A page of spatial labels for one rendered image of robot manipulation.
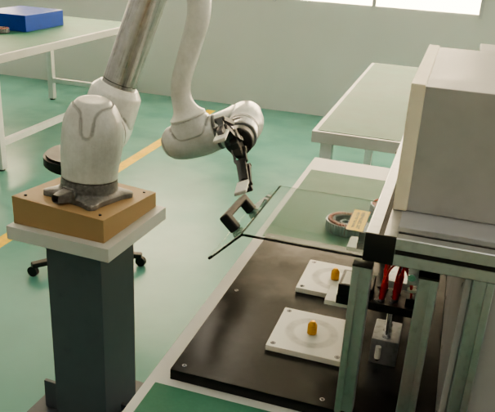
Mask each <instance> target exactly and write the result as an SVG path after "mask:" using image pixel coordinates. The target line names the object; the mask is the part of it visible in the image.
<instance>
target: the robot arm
mask: <svg viewBox="0 0 495 412"><path fill-rule="evenodd" d="M186 1H187V17H186V22H185V27H184V31H183V34H182V38H181V44H180V47H179V51H178V54H177V58H176V63H175V66H174V70H173V74H172V82H171V98H172V107H173V116H172V119H171V121H170V122H171V126H170V127H168V128H166V129H165V131H164V132H163V134H162V138H161V144H162V147H163V150H164V151H165V153H166V154H167V155H168V156H170V157H172V158H174V159H181V160H183V159H196V158H199V157H203V156H206V155H210V154H213V153H215V152H217V151H218V150H222V149H224V148H226V149H227V150H228V151H229V152H230V153H231V154H232V155H233V159H234V163H235V165H236V167H237V172H238V177H239V182H238V183H237V186H236V188H235V192H234V196H238V195H242V194H246V193H248V192H250V191H253V188H252V185H253V183H252V171H251V169H252V165H251V163H247V161H248V155H247V153H248V152H249V151H250V150H251V148H252V147H253V146H254V145H255V144H256V141H257V138H258V137H259V136H260V135H261V132H262V130H263V127H264V117H263V114H262V112H261V108H260V106H259V105H258V104H256V103H255V102H253V101H240V102H238V103H236V104H234V105H231V106H230V107H228V108H226V109H224V110H222V111H219V112H217V113H215V114H209V113H207V112H206V111H205V109H204V108H202V107H200V106H198V105H196V103H195V102H194V100H193V98H192V96H191V91H190V86H191V81H192V78H193V75H194V70H195V67H196V65H197V62H198V58H199V54H200V52H201V49H202V46H203V42H204V39H205V36H206V33H207V28H208V26H209V21H210V17H211V11H212V0H186ZM166 3H167V0H129V1H128V4H127V8H126V10H125V13H124V16H123V19H122V22H121V25H120V27H119V30H118V34H117V37H116V39H115V42H114V46H113V49H112V51H111V54H110V57H109V61H108V64H107V66H106V69H105V73H104V76H103V77H100V78H98V79H97V80H95V81H94V82H92V84H91V86H90V88H89V90H88V93H87V94H86V95H84V96H79V97H78V98H76V99H75V100H73V101H72V102H71V103H70V105H69V107H68V109H67V110H66V111H65V115H64V118H63V121H62V128H61V138H60V166H61V178H60V184H59V185H57V186H52V187H47V188H45V189H44V190H43V194H44V195H45V196H50V197H51V200H52V202H53V203H55V204H65V203H70V204H74V205H77V206H79V207H81V208H84V209H85V210H87V211H96V210H97V209H98V208H101V207H104V206H106V205H108V204H112V203H115V202H118V201H120V200H122V199H130V198H132V197H133V192H132V191H131V190H127V189H123V188H121V187H118V170H119V164H120V159H121V156H122V152H123V147H124V146H125V145H126V144H127V142H128V140H129V138H130V136H131V134H132V130H133V127H134V125H135V121H136V116H137V114H138V110H139V108H140V102H141V99H140V95H139V93H138V91H137V90H136V87H137V84H138V82H139V79H140V75H141V73H142V70H143V68H144V65H145V62H146V59H147V56H148V54H149V50H150V48H151V45H152V42H153V40H154V36H155V34H156V31H157V28H158V24H159V22H160V20H161V17H162V14H163V11H164V8H165V6H166ZM236 158H237V159H238V160H237V159H236Z"/></svg>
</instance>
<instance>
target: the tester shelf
mask: <svg viewBox="0 0 495 412"><path fill-rule="evenodd" d="M403 138H404V136H403V137H402V140H401V142H400V144H399V148H398V150H397V153H396V155H395V159H394V161H393V163H392V165H391V168H390V171H389V174H388V176H387V178H386V182H385V185H384V187H383V189H382V192H381V195H380V198H379V200H378V202H377V206H376V208H375V210H374V213H373V215H372V219H371V221H370V223H369V226H368V229H367V232H366V234H365V240H364V247H363V258H362V259H363V260H365V261H370V262H378V263H383V264H387V265H393V266H401V267H407V268H411V269H415V270H420V271H428V272H433V273H437V274H442V275H450V276H455V277H459V278H463V279H468V280H477V281H481V282H485V283H490V284H495V225H492V224H487V223H482V222H473V221H467V220H462V219H456V218H451V217H442V216H437V215H432V214H427V213H418V212H412V211H407V210H406V211H403V210H398V209H393V204H394V198H395V188H396V182H397V177H398V171H399V161H400V155H401V150H402V144H403Z"/></svg>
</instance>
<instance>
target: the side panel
mask: <svg viewBox="0 0 495 412"><path fill-rule="evenodd" d="M445 412H495V284H490V283H485V282H481V281H477V280H472V284H471V288H470V296H469V299H468V303H467V308H466V315H465V319H464V323H463V327H462V334H461V338H460V342H459V347H458V351H457V358H456V362H455V366H454V371H453V377H452V382H451V386H450V390H449V394H448V401H447V405H446V410H445Z"/></svg>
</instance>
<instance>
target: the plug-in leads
mask: <svg viewBox="0 0 495 412"><path fill-rule="evenodd" d="M390 266H391V265H389V266H388V265H387V264H385V268H384V273H383V279H382V282H381V287H380V290H379V292H378V294H380V295H379V297H378V299H377V301H379V302H384V301H385V296H386V291H389V273H390V271H391V270H392V269H393V268H394V267H395V266H392V267H390ZM400 270H401V266H400V267H399V269H398V272H397V276H396V278H395V282H394V289H393V295H392V299H391V300H393V301H394V302H398V301H399V299H398V297H399V296H400V295H401V289H402V286H403V282H404V272H405V271H406V273H407V275H408V271H409V269H408V268H407V267H403V269H402V271H401V274H400ZM409 286H410V287H408V289H407V291H408V292H410V294H409V293H407V295H406V300H405V305H404V306H405V307H409V308H413V306H414V302H415V297H416V295H413V293H415V292H416V291H417V290H416V289H415V288H413V286H412V285H409Z"/></svg>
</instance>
